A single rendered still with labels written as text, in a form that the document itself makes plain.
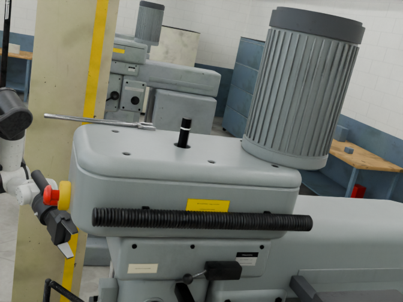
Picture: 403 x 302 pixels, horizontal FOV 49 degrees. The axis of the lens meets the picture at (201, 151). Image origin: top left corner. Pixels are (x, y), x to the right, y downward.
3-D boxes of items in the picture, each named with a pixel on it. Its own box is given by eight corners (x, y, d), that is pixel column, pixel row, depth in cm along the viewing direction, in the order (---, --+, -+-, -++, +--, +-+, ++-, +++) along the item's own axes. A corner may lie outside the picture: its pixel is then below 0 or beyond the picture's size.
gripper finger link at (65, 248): (75, 254, 136) (66, 241, 139) (65, 258, 134) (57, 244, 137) (75, 258, 137) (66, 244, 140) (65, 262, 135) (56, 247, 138)
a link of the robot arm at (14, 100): (-9, 123, 158) (-7, 90, 151) (16, 120, 164) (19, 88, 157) (2, 142, 152) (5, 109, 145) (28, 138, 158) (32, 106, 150)
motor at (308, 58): (264, 166, 91) (304, 7, 82) (228, 138, 109) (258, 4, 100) (342, 173, 98) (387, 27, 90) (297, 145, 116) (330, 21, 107)
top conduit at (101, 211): (92, 230, 76) (95, 212, 75) (90, 219, 80) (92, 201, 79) (310, 234, 92) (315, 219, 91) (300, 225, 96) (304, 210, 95)
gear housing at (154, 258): (115, 284, 86) (122, 239, 84) (101, 225, 108) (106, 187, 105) (265, 280, 99) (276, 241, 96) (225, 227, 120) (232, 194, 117)
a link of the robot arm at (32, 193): (27, 222, 140) (14, 199, 147) (59, 213, 147) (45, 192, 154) (30, 195, 135) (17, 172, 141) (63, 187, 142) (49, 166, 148)
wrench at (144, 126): (44, 119, 93) (44, 115, 93) (43, 114, 96) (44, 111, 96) (155, 130, 102) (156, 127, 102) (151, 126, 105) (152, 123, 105)
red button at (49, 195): (42, 208, 87) (44, 189, 86) (42, 199, 91) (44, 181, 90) (59, 208, 88) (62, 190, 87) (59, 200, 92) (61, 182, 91)
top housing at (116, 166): (71, 241, 79) (81, 158, 75) (65, 184, 103) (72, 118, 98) (293, 243, 96) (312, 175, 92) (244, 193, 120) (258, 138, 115)
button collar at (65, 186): (57, 215, 88) (60, 187, 86) (57, 202, 93) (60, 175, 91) (68, 216, 88) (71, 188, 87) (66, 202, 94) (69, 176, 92)
